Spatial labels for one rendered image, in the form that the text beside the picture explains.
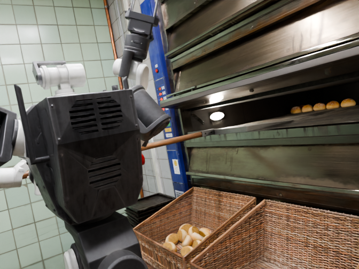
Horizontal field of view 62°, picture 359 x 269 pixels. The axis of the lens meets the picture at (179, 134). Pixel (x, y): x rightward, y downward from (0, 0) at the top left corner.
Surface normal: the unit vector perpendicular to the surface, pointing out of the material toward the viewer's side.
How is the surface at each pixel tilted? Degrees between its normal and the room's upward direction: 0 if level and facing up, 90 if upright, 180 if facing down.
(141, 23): 98
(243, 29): 90
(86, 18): 90
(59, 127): 90
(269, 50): 70
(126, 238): 45
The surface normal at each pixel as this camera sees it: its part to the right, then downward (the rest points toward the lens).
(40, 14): 0.52, -0.05
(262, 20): -0.84, 0.18
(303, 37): -0.85, -0.17
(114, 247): 0.24, -0.73
